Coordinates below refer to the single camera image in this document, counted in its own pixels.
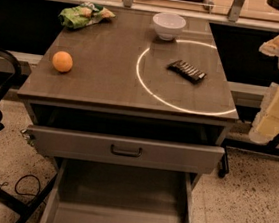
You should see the white bowl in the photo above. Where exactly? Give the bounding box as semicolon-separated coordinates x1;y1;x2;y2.
152;12;186;41

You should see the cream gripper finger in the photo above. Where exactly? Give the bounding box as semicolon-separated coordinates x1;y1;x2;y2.
248;82;279;144
258;35;279;57

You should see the upper grey drawer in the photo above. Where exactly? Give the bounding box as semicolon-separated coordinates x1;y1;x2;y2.
28;125;225;174

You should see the orange fruit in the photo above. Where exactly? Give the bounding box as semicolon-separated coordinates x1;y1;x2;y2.
52;51;74;73

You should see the grey drawer cabinet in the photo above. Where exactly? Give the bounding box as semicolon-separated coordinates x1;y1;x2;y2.
2;0;250;223

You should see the lower open grey drawer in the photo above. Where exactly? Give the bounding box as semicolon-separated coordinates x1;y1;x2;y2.
39;160;193;223

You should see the green chip bag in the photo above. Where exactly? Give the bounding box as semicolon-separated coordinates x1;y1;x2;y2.
58;2;115;30

